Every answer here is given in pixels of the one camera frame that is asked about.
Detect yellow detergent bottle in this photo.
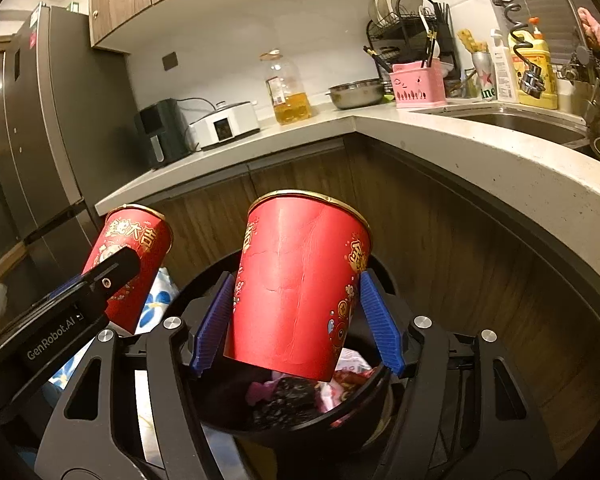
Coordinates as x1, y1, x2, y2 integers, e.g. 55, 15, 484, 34
509, 16, 558, 110

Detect white electric cooker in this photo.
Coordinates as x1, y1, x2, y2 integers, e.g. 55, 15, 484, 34
187, 101, 261, 151

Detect red paper cup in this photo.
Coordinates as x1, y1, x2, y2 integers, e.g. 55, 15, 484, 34
82, 203, 173, 336
223, 190, 372, 382

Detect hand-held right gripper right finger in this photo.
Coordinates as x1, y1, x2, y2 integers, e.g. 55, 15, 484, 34
357, 269, 561, 480

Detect pink utensil holder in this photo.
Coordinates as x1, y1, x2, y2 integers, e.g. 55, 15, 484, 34
389, 62, 448, 109

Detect grey refrigerator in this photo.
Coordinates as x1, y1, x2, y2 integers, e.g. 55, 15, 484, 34
0, 2, 141, 311

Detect black dish rack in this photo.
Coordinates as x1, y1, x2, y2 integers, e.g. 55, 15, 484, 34
365, 0, 463, 76

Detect steel bowl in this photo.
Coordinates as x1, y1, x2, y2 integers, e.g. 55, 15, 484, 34
328, 80, 387, 111

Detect black trash bin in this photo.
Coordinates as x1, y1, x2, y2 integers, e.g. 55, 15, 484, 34
167, 250, 406, 456

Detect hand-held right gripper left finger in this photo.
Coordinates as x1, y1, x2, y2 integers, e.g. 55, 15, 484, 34
35, 271, 241, 480

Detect magenta plastic bag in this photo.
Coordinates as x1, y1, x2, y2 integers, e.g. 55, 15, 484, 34
245, 379, 281, 406

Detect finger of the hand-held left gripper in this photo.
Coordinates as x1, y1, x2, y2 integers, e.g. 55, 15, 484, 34
45, 246, 143, 307

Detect window blinds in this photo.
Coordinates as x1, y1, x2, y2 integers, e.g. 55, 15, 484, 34
480, 0, 600, 56

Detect steel sink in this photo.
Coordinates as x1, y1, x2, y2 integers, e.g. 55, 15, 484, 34
440, 107, 600, 166

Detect white bottle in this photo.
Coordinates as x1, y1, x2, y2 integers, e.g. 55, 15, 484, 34
490, 29, 520, 103

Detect beer can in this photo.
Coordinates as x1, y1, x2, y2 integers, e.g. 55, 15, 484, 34
472, 51, 498, 101

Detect black air fryer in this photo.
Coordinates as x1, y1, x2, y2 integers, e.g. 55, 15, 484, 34
134, 99, 191, 170

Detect blue floral tablecloth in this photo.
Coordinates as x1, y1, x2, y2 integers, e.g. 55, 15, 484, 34
45, 266, 181, 480

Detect large black plastic bag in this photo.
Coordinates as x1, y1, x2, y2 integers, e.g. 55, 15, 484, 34
252, 377, 321, 431

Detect cooking oil bottle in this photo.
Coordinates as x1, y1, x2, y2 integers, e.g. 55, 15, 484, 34
259, 49, 313, 127

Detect red printed snack bag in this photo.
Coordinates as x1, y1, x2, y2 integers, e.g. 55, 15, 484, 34
315, 347, 388, 428

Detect steel spring faucet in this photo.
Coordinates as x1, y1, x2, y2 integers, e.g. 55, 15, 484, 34
491, 0, 596, 98

